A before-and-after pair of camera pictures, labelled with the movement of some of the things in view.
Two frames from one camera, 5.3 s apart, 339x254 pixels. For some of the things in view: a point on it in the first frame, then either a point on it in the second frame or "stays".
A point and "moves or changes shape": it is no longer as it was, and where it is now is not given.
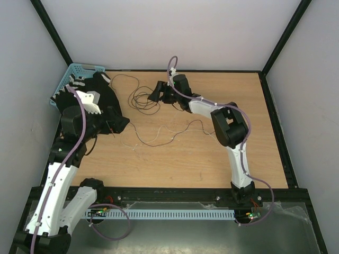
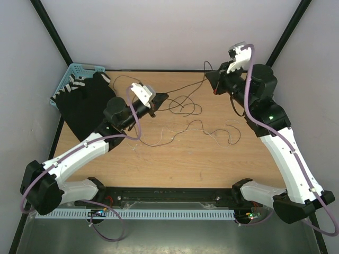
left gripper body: (100, 125) to (140, 112)
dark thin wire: (139, 98) moves or changes shape
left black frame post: (41, 10) stays
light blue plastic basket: (79, 70) stays
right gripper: (160, 87) to (218, 79)
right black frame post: (285, 36) stays
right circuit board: (252, 215) stays
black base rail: (197, 197) stays
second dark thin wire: (174, 139) stays
